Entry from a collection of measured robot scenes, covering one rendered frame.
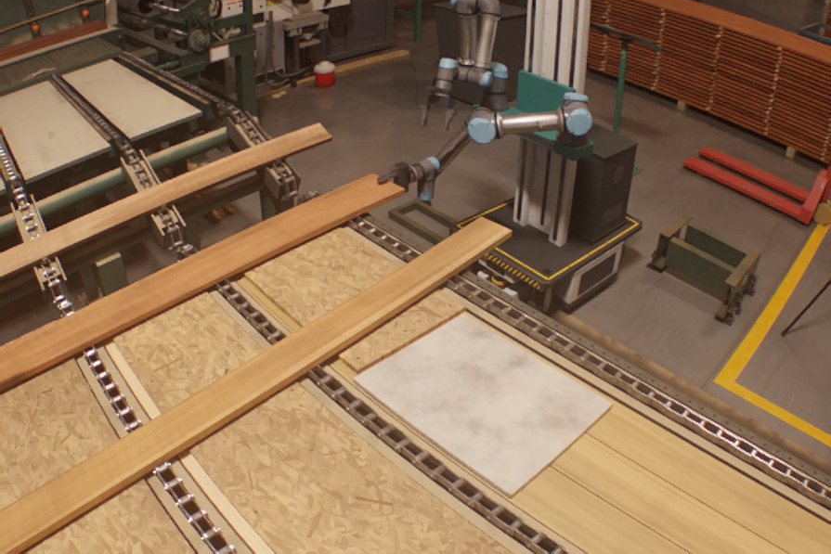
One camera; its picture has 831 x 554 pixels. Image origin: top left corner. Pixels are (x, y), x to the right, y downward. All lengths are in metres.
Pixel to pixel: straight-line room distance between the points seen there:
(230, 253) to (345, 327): 0.61
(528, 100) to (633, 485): 2.12
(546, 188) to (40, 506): 2.86
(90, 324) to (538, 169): 2.38
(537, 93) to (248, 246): 1.58
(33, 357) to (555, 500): 1.69
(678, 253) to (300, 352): 2.56
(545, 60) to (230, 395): 2.22
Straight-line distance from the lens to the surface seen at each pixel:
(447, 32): 6.10
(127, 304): 2.31
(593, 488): 1.74
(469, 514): 1.64
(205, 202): 2.98
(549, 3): 3.21
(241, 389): 1.88
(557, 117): 2.83
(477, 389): 1.91
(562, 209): 3.40
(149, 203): 2.82
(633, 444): 1.87
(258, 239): 2.50
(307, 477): 1.70
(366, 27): 7.71
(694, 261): 3.91
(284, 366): 1.93
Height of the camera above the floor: 2.18
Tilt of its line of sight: 32 degrees down
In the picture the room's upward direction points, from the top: 2 degrees clockwise
